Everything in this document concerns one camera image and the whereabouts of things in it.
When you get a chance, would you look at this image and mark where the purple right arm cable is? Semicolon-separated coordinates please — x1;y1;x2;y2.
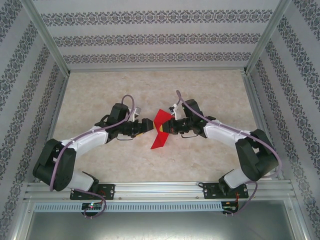
176;89;284;219

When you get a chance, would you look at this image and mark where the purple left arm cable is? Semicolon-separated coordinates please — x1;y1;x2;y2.
49;94;138;220

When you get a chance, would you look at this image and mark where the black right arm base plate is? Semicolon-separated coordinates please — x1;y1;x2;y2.
203;182;250;200

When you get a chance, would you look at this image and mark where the slotted grey cable duct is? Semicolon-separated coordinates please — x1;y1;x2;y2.
33;201;224;213

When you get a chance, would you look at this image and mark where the aluminium mounting rail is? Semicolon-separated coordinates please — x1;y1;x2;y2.
23;180;295;201

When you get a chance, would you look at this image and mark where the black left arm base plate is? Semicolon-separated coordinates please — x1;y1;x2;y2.
69;183;116;201

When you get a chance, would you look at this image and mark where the aluminium frame post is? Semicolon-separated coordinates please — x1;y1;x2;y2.
243;0;293;75
23;0;71;75

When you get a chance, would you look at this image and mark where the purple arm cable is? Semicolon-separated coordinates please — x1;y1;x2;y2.
176;89;284;219
49;94;138;220

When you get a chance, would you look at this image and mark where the red cloth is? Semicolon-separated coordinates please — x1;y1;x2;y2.
149;109;176;150

